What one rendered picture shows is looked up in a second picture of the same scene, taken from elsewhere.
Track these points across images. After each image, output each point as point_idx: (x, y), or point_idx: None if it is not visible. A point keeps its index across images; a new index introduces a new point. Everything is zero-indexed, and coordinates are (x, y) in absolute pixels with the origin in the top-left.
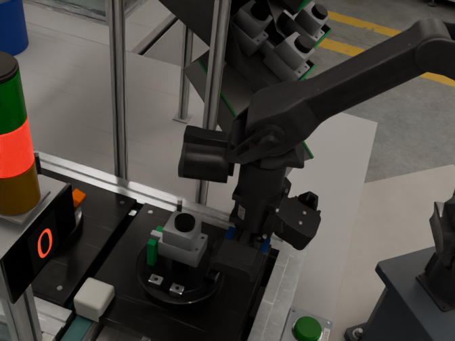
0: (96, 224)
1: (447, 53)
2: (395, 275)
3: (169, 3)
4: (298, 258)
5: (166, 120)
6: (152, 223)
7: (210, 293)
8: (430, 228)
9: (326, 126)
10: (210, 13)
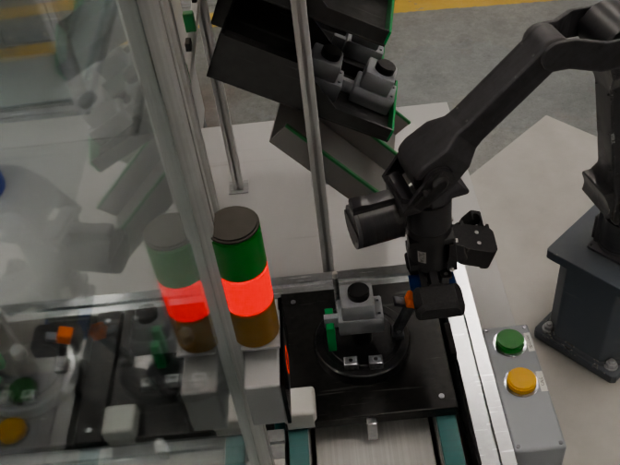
0: None
1: (567, 51)
2: (568, 253)
3: (238, 81)
4: (461, 280)
5: (223, 197)
6: (303, 312)
7: (406, 350)
8: (559, 193)
9: None
10: (288, 76)
